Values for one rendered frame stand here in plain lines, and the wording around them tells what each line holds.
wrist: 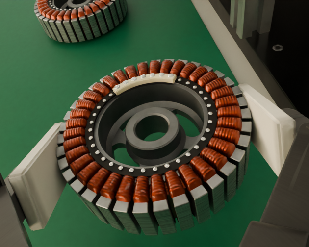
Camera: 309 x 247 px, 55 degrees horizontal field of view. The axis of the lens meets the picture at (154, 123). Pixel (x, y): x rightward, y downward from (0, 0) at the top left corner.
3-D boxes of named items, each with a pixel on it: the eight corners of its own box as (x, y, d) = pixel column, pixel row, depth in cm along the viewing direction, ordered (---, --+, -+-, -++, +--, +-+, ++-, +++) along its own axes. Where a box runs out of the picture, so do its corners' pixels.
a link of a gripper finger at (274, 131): (277, 122, 12) (296, 118, 12) (235, 85, 19) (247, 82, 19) (282, 185, 13) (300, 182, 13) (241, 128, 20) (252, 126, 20)
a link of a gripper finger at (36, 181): (45, 229, 14) (30, 233, 14) (78, 161, 20) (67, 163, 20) (22, 173, 13) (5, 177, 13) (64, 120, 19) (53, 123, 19)
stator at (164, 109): (277, 218, 15) (288, 182, 13) (70, 255, 16) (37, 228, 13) (222, 80, 23) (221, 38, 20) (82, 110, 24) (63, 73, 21)
